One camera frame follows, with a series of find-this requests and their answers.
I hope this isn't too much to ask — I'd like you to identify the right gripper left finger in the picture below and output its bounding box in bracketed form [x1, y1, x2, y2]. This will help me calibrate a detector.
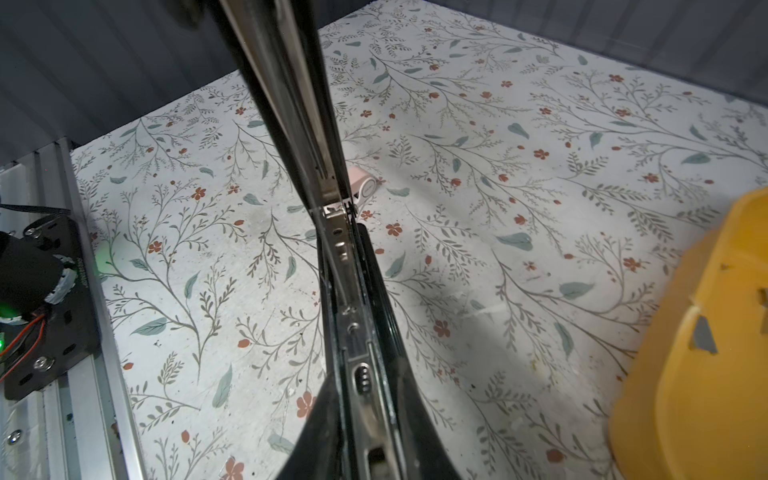
[276, 375, 341, 480]

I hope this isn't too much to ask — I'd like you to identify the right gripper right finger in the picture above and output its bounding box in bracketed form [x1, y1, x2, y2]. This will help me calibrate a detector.
[393, 359, 460, 480]

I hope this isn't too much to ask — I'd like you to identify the yellow plastic tray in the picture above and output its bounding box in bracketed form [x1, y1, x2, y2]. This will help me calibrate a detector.
[609, 189, 767, 479]

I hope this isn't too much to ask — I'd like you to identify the black stapler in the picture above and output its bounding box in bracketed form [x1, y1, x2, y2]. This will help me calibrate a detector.
[179, 0, 463, 480]

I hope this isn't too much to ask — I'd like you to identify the pink small stapler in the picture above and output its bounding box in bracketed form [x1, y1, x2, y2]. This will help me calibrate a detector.
[347, 166, 378, 211]

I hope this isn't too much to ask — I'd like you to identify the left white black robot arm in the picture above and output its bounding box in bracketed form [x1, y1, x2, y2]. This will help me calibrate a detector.
[1, 232, 77, 323]

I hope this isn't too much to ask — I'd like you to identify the staple strip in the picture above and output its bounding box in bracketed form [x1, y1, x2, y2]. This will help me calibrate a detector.
[691, 316, 718, 355]

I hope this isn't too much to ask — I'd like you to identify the aluminium mounting rail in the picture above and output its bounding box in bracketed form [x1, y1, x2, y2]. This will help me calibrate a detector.
[1, 138, 146, 479]

